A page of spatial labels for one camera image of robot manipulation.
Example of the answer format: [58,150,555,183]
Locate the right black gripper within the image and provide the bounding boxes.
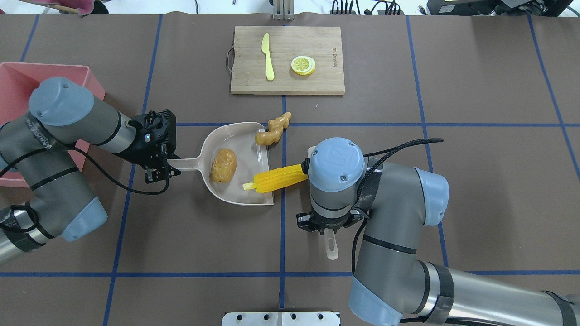
[296,211,363,235]

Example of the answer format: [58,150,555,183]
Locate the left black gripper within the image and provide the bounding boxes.
[116,110,182,184]

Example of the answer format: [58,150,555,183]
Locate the beige hand brush black bristles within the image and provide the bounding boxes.
[306,139,349,260]

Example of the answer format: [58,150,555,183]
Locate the yellow toy corn cob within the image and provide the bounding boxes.
[242,164,308,193]

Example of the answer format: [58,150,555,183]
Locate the brown toy potato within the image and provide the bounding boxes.
[210,148,237,183]

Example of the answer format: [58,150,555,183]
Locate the beige plastic dustpan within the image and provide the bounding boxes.
[168,122,274,206]

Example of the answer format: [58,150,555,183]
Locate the tan toy ginger root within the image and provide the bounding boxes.
[254,112,292,146]

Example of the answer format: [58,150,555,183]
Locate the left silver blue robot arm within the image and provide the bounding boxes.
[1,77,180,264]

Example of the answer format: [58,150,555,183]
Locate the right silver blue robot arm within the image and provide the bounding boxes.
[297,138,579,326]

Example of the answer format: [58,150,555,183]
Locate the pink plastic bin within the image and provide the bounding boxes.
[0,62,106,188]

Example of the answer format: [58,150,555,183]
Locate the yellow toy lemon slice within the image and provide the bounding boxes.
[290,56,316,76]

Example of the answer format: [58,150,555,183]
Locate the bamboo cutting board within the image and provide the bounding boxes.
[230,25,345,96]

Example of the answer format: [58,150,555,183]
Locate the yellow plastic knife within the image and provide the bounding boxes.
[261,33,275,81]

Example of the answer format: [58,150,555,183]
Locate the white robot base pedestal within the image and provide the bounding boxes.
[221,311,342,326]

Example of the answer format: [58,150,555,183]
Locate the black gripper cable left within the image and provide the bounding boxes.
[0,145,170,196]

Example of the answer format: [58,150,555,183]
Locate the aluminium frame post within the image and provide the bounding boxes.
[270,0,295,21]

